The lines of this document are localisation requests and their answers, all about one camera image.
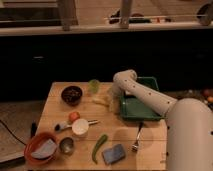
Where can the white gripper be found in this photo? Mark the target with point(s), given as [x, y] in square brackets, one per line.
[114, 93]

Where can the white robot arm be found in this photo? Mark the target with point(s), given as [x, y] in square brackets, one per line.
[189, 123]

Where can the green translucent cup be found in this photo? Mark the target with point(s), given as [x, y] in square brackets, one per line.
[93, 86]

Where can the white paper cup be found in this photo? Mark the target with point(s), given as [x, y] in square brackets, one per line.
[80, 127]

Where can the small metal cup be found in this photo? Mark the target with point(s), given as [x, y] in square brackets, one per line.
[66, 145]

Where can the green plastic tray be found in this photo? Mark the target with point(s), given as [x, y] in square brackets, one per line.
[132, 109]

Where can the dark bowl with beans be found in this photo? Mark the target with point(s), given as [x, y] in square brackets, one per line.
[72, 95]

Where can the green chili pepper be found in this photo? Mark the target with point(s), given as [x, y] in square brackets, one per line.
[97, 146]

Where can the orange tomato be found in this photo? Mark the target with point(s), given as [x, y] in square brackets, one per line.
[73, 116]

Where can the metal fork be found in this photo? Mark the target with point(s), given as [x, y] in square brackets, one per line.
[135, 145]

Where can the blue sponge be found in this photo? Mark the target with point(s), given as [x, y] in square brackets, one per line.
[114, 154]

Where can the grey cloth in bowl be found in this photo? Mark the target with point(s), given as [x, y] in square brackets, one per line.
[45, 150]

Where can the black marker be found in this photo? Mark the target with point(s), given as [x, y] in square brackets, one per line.
[33, 129]

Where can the orange bowl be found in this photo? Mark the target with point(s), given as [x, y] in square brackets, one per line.
[34, 143]

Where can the knife with grey handle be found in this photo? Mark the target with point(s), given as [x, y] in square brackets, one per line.
[65, 125]

